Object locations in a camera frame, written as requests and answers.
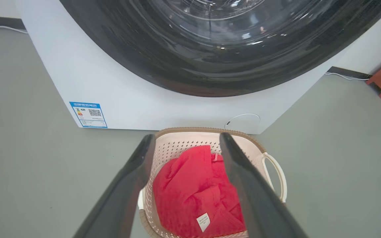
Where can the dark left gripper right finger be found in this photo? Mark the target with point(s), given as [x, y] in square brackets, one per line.
[260, 205]

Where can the steel washing drum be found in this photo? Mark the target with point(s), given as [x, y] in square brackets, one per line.
[217, 19]

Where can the white front-load washing machine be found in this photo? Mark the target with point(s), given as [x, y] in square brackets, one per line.
[78, 66]

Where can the red garment with tag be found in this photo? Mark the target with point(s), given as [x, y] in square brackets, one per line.
[184, 191]

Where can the black round glass door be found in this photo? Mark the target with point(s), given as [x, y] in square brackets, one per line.
[144, 49]

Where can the cream perforated laundry basket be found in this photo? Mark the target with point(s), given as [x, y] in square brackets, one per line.
[177, 145]

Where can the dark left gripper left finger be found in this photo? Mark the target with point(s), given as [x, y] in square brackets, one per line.
[121, 198]

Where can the blue energy label sticker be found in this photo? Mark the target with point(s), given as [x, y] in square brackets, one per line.
[88, 114]

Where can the round white filter cover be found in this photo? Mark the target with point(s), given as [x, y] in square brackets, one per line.
[245, 123]

